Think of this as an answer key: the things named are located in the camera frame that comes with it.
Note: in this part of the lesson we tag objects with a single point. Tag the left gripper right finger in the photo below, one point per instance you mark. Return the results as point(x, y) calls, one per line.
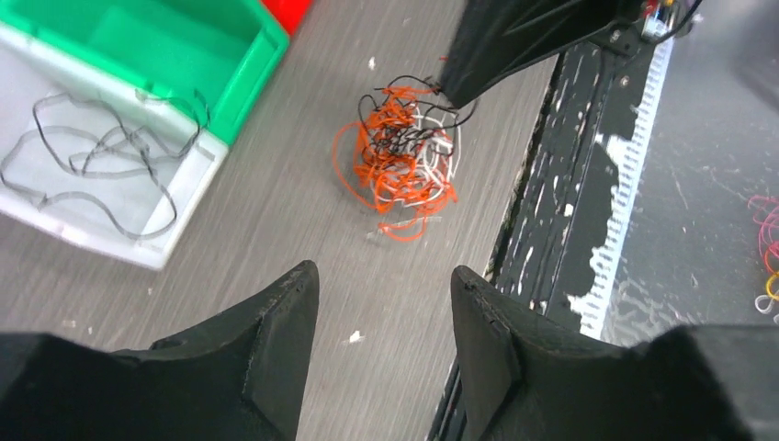
point(525, 377)

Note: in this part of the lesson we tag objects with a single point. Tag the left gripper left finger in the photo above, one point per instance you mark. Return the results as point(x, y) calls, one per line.
point(239, 375)

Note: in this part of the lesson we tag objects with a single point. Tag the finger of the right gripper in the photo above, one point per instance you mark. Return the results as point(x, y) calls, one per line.
point(498, 38)

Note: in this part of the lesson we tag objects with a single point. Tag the red plastic bin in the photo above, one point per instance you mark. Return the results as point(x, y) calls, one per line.
point(288, 13)

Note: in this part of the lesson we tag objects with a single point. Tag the white plastic bin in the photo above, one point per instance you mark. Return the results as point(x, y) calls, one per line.
point(96, 162)

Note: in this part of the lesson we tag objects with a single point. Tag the green plastic bin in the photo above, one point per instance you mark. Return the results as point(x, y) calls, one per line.
point(225, 51)

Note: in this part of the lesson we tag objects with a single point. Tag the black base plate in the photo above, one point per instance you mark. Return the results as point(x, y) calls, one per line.
point(559, 246)

